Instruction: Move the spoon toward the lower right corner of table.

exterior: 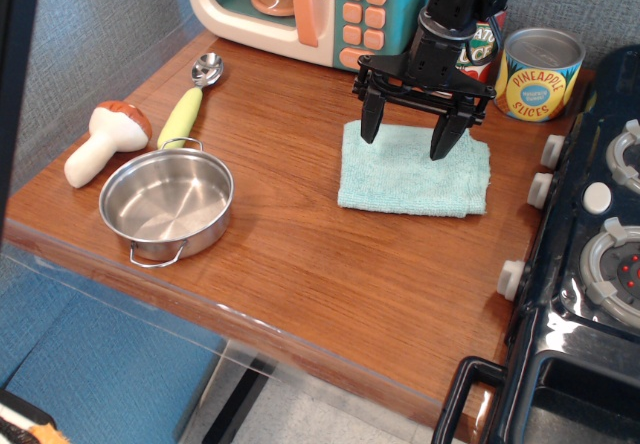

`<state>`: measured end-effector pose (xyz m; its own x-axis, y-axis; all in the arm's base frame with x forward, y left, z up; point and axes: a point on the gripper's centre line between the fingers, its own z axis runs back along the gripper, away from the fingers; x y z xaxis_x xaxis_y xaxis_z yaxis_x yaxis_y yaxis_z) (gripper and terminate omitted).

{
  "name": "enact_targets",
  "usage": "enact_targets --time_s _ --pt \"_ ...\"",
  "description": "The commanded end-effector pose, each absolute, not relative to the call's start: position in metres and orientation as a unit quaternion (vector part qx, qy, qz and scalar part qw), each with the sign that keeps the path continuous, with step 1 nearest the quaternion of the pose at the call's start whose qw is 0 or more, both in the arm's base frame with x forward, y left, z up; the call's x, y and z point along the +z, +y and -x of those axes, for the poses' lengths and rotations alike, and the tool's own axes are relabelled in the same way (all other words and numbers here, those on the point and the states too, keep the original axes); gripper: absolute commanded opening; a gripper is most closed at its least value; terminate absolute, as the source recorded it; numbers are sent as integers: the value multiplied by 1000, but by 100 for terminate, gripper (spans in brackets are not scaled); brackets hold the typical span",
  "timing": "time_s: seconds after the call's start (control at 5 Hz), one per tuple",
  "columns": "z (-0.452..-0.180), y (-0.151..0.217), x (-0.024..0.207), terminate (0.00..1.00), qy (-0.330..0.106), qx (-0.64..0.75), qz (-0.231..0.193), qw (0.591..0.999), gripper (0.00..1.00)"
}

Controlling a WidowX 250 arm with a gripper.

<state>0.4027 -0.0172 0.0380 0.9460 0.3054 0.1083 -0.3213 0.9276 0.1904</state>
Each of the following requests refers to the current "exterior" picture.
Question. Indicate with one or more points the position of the pineapple slices can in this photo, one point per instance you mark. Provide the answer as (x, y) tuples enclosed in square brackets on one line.
[(537, 73)]

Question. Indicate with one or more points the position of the light teal cloth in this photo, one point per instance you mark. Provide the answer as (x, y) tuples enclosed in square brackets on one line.
[(395, 174)]

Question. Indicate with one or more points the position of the toy microwave teal and cream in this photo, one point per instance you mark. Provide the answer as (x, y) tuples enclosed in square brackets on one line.
[(333, 33)]

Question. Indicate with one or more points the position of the tomato sauce can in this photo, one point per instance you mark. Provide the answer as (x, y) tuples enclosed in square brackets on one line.
[(476, 59)]

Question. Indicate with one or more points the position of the white brown toy mushroom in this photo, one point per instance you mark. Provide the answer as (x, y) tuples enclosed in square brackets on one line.
[(114, 126)]

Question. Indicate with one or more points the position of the yellow-green handled ice cream scoop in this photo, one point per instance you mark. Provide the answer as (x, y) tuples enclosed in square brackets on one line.
[(205, 72)]

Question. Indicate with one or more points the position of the black tray with orange item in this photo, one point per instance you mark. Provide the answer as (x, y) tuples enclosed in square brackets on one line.
[(23, 422)]

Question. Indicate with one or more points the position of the dark blue toy stove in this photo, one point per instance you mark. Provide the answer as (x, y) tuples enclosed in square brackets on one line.
[(571, 374)]

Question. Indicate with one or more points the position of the small stainless steel pan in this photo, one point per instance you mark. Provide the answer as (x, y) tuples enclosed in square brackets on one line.
[(169, 204)]

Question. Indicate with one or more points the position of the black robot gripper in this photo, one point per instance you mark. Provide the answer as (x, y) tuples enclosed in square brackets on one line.
[(424, 77)]

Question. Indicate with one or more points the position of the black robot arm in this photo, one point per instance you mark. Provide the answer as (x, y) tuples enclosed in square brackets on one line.
[(453, 13)]

